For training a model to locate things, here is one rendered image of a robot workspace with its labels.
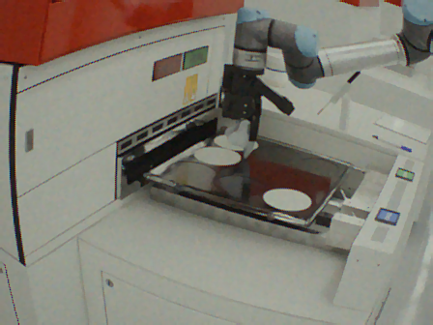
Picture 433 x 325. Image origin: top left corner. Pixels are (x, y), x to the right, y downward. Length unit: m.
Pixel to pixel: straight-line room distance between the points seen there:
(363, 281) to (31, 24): 0.75
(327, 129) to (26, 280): 0.89
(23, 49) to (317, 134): 0.91
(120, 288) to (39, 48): 0.56
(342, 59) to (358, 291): 0.62
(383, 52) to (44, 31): 0.90
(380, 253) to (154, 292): 0.45
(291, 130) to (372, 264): 0.67
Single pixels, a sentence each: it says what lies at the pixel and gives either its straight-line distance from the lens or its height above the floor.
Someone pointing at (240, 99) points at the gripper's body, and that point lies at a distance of 1.39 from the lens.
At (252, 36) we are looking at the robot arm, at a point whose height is 1.20.
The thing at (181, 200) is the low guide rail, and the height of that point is 0.84.
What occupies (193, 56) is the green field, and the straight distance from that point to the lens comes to 1.49.
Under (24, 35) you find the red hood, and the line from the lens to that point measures 0.95.
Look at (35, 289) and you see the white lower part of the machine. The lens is 1.16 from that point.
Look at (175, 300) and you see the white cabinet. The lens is 1.16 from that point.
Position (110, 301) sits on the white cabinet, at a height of 0.68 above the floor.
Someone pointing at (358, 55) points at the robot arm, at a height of 1.19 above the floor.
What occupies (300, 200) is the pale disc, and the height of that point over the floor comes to 0.90.
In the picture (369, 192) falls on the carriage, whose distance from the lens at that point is 1.46.
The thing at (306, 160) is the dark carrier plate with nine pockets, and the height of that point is 0.90.
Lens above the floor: 1.43
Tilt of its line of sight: 22 degrees down
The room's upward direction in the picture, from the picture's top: 6 degrees clockwise
